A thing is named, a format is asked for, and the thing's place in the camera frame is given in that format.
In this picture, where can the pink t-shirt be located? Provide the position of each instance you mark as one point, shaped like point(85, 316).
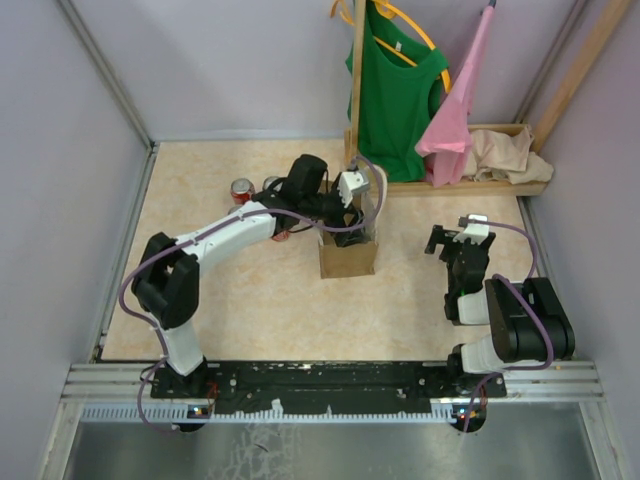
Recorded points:
point(446, 143)

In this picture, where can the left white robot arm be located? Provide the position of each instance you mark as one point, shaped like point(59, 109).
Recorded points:
point(166, 283)

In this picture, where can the wooden clothes rack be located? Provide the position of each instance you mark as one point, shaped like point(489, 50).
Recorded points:
point(606, 24)

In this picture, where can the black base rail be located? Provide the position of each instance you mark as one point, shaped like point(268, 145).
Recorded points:
point(301, 388)

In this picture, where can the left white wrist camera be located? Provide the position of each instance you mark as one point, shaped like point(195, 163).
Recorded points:
point(351, 184)

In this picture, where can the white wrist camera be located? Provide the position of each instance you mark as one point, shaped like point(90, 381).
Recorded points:
point(351, 184)
point(474, 227)

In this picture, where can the red green soda can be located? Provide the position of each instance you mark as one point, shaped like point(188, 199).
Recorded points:
point(281, 236)

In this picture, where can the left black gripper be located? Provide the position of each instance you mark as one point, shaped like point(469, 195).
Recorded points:
point(339, 221)

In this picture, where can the beige cloth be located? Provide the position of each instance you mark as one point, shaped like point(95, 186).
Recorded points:
point(497, 156)

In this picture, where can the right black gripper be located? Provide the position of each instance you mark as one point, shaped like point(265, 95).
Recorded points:
point(445, 237)

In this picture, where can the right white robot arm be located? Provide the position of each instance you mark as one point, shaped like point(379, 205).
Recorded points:
point(528, 326)

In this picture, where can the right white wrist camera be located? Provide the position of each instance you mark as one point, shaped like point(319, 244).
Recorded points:
point(474, 227)

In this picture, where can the green t-shirt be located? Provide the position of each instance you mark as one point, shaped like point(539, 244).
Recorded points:
point(400, 93)

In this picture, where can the yellow hanger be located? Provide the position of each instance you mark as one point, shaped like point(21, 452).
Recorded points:
point(340, 8)
point(390, 11)

